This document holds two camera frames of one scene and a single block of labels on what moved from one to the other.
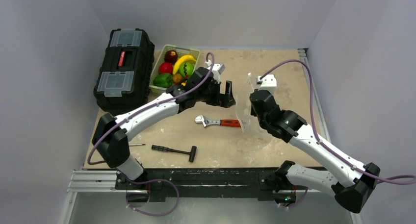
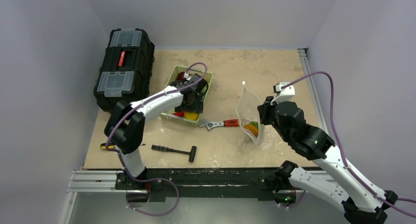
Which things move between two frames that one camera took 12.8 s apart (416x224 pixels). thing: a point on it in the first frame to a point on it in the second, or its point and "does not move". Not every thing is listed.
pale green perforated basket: [181, 51] to [188, 71]
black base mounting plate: [163, 184] does not move
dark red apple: [170, 56] to [180, 76]
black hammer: [192, 153] does not move
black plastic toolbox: [122, 83] does not move
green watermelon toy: [186, 69] to [255, 123]
